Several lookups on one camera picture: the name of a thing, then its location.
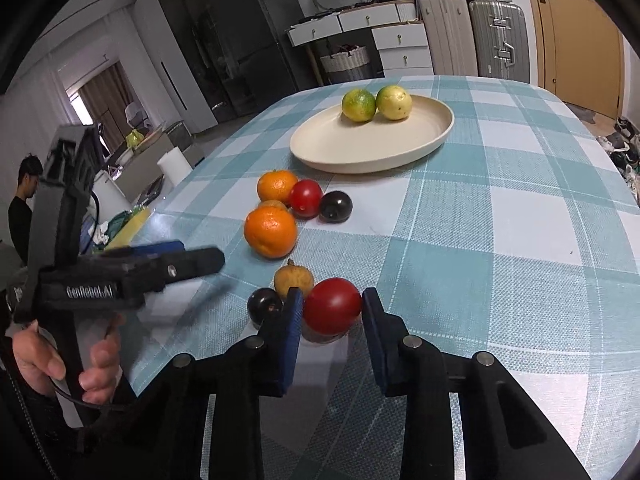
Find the large red tomato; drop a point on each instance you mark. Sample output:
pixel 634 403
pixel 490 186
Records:
pixel 332 312

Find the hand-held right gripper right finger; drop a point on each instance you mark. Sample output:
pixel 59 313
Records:
pixel 376 345

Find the pile of loose shoes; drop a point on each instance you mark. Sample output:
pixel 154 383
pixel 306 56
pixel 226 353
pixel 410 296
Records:
pixel 620 150

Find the orange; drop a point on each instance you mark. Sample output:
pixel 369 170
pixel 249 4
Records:
pixel 277 186
pixel 270 232

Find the dark grey refrigerator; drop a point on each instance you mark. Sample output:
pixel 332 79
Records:
pixel 260 35

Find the white container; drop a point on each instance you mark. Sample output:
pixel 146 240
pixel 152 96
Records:
pixel 112 197

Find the silver suitcase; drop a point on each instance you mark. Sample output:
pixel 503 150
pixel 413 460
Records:
pixel 495 30

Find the white drawer dresser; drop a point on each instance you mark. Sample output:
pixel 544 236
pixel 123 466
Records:
pixel 400 40

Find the round tan longan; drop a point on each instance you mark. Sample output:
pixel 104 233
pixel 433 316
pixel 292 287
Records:
pixel 272 203

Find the yellow-green citrus fruit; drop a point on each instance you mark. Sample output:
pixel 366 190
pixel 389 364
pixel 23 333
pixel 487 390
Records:
pixel 394 102

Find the yellow packet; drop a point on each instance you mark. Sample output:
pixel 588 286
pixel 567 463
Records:
pixel 130 227

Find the green citrus fruit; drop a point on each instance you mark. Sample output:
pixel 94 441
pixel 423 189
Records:
pixel 358 105

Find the wooden door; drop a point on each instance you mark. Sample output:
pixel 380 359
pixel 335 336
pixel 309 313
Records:
pixel 575 35

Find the small red tomato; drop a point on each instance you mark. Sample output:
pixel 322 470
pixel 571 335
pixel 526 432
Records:
pixel 306 198

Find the woven laundry basket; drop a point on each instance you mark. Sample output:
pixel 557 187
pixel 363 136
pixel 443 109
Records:
pixel 345 65

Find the brown curtain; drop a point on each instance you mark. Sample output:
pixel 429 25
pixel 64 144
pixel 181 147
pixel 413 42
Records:
pixel 105 95

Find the teal checkered tablecloth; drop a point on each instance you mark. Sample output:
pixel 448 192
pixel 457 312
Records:
pixel 500 240

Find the beige suitcase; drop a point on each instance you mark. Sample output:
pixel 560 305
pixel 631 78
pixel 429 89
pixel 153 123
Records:
pixel 447 35

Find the paper towel roll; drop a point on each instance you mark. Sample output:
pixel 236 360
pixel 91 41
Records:
pixel 175 170

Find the dark plum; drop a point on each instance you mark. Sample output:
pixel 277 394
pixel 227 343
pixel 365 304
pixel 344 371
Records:
pixel 336 206
pixel 264 305

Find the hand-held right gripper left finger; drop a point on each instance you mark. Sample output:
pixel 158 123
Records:
pixel 289 345

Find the person's left hand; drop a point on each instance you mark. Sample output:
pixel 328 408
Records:
pixel 100 365

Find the cream oval plate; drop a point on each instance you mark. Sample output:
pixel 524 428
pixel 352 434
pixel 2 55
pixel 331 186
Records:
pixel 370 145

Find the brown pear-shaped fruit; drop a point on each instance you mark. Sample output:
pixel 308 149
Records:
pixel 293 280

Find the white wardrobe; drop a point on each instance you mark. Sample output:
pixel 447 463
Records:
pixel 170 75

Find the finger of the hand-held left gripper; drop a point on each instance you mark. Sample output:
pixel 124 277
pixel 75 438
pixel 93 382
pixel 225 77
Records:
pixel 155 248
pixel 192 262

